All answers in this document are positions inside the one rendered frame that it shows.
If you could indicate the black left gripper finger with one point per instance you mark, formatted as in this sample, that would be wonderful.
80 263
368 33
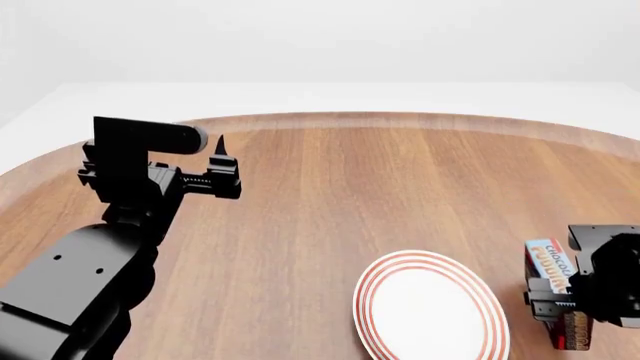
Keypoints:
225 180
87 173

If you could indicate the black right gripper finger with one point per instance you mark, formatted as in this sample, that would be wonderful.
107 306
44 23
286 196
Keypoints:
546 303

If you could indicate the chocolate pudding box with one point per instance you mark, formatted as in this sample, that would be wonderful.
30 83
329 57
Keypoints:
552 264

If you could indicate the white plate with red rings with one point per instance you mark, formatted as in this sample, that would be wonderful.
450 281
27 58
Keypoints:
430 305

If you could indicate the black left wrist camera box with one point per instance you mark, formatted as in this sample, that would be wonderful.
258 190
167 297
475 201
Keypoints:
135 138

